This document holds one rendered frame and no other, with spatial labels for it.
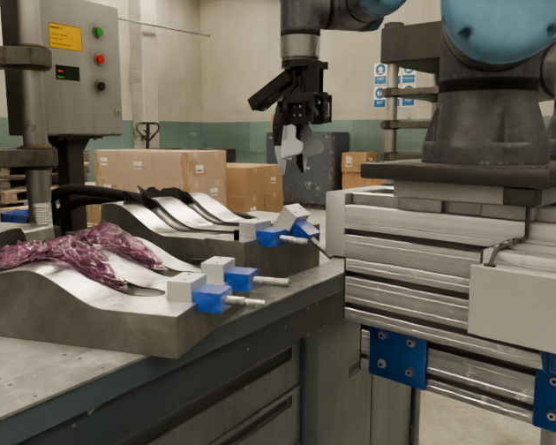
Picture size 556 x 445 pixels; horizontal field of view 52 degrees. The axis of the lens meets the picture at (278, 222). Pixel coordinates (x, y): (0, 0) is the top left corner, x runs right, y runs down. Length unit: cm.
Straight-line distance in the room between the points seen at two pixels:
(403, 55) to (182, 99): 562
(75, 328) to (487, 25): 59
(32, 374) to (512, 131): 62
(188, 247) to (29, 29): 78
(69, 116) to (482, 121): 133
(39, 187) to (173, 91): 851
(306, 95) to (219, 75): 915
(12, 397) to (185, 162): 442
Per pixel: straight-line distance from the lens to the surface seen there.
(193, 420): 95
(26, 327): 84
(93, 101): 185
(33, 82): 158
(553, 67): 123
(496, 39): 57
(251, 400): 107
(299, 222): 110
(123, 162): 555
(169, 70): 1000
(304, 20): 108
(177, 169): 504
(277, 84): 110
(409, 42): 525
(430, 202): 72
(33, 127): 158
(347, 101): 858
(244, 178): 578
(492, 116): 70
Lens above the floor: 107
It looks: 9 degrees down
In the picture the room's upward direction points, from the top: straight up
